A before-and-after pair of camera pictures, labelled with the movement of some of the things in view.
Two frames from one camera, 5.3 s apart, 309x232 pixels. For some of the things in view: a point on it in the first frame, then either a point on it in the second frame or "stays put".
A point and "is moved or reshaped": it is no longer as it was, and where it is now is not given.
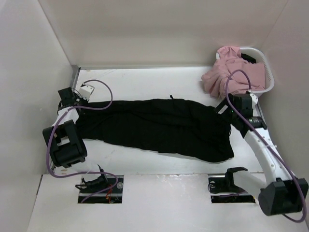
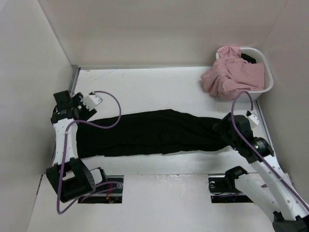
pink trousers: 231,74 stays put
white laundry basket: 259,56 stays put
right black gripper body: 229,111 → 229,137
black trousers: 190,129 is moved or reshaped
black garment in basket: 249,58 stays put
